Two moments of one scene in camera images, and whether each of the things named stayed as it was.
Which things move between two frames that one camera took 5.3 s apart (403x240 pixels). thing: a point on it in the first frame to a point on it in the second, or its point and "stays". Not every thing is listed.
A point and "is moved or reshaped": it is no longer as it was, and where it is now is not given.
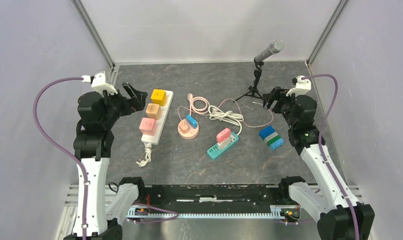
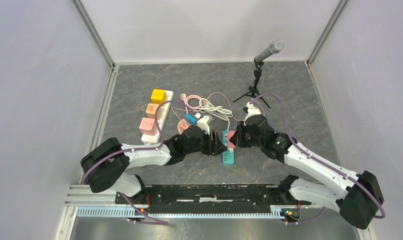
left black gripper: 131,105 to 215,147
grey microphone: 275,47 stays
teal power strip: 214,151 is moved or reshaped
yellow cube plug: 159,96 stays
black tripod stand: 253,91 stays
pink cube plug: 148,126 stays
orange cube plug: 153,111 stays
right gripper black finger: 267,98 to 236,138
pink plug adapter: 223,135 to 230,134
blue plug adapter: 191,121 stays
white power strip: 154,140 stays
